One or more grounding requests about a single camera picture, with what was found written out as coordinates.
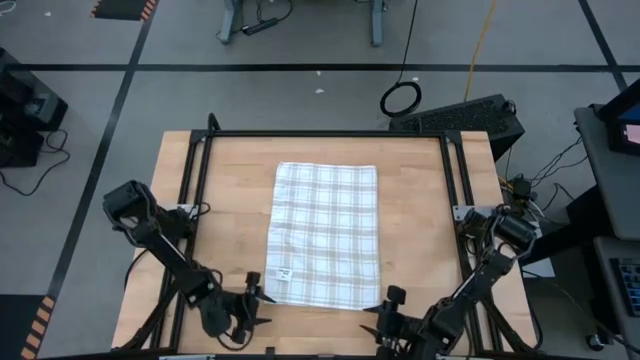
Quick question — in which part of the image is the grey desk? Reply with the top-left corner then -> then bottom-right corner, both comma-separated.
573,103 -> 640,242
592,235 -> 640,360

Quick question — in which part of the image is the black aluminium table frame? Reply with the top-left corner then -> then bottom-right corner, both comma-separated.
117,112 -> 544,359

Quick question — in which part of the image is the black desk base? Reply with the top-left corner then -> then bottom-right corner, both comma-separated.
514,184 -> 619,266

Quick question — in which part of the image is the black equipment stack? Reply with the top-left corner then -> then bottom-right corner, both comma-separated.
0,47 -> 70,169

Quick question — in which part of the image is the black keypad with blue keys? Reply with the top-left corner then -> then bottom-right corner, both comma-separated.
610,256 -> 640,319

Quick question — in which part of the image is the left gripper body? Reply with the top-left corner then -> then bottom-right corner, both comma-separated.
222,272 -> 263,346

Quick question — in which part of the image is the black floor cable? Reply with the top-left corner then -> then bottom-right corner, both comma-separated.
0,128 -> 71,198

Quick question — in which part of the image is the black coiled hanging cable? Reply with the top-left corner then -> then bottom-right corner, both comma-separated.
378,0 -> 424,119

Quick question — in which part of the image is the black mesh computer tower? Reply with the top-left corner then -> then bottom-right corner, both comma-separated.
388,93 -> 526,162

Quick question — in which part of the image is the yellow cable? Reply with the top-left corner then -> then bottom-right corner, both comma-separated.
463,0 -> 499,103

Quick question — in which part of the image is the black power adapter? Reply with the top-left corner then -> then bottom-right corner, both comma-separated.
510,174 -> 535,200

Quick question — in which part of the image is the black power strip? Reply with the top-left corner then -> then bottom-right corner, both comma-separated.
241,17 -> 279,37

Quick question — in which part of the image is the grey desk leg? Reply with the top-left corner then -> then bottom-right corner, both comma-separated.
215,0 -> 242,45
368,0 -> 387,48

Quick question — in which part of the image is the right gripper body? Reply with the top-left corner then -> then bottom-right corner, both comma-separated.
375,285 -> 426,360

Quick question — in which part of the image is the black monitor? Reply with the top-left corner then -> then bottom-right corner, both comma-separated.
597,79 -> 640,157

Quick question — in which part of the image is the white plaid towel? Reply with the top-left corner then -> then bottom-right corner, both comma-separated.
263,160 -> 382,312

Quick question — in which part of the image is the black mat with orange stripes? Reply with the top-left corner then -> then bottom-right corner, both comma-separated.
0,293 -> 57,360
89,0 -> 160,22

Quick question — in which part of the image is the white paper sheet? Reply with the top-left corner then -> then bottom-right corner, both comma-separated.
519,234 -> 557,279

